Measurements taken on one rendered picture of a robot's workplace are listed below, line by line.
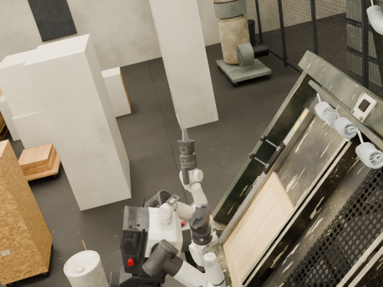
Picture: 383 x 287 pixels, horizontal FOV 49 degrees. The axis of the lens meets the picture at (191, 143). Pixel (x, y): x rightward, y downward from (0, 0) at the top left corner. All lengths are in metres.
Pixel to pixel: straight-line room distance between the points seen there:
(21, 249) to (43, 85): 1.57
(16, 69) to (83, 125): 2.00
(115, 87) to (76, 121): 2.75
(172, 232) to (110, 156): 2.71
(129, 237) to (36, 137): 4.62
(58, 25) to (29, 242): 6.93
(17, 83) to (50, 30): 4.12
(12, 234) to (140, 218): 2.06
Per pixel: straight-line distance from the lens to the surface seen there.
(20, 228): 3.98
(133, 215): 2.13
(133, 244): 2.09
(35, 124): 6.47
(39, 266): 4.21
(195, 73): 5.99
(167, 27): 5.80
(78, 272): 3.62
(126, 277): 2.30
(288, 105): 2.49
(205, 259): 1.88
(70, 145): 4.65
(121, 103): 7.28
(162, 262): 1.94
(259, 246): 2.24
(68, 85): 4.41
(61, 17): 10.22
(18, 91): 6.36
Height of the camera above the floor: 2.59
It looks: 27 degrees down
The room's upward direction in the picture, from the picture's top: 13 degrees counter-clockwise
